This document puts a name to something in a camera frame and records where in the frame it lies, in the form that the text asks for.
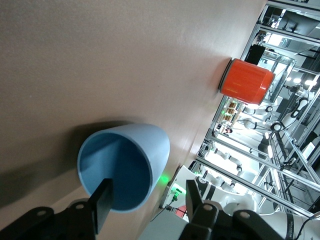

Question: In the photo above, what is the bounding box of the black monitor panel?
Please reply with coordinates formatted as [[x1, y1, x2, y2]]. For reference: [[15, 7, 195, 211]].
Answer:
[[246, 44, 266, 66]]

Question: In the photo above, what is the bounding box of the orange can with silver lid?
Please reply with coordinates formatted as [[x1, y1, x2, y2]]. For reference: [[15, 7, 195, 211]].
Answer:
[[217, 57, 276, 106]]

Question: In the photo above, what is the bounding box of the brown table mat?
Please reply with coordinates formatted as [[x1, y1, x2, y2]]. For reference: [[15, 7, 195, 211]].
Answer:
[[0, 0, 267, 240]]

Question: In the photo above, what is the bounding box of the aluminium cell frame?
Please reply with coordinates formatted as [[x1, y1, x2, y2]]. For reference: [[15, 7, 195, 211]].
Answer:
[[197, 0, 320, 218]]

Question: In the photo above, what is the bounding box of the light blue plastic cup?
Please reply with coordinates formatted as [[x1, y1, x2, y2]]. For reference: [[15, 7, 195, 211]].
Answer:
[[76, 122, 171, 214]]

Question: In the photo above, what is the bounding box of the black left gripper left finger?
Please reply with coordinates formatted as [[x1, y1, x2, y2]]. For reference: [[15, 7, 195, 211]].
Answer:
[[0, 177, 115, 240]]

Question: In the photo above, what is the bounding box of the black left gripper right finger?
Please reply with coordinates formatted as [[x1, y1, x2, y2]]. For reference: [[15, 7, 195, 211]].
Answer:
[[179, 179, 279, 240]]

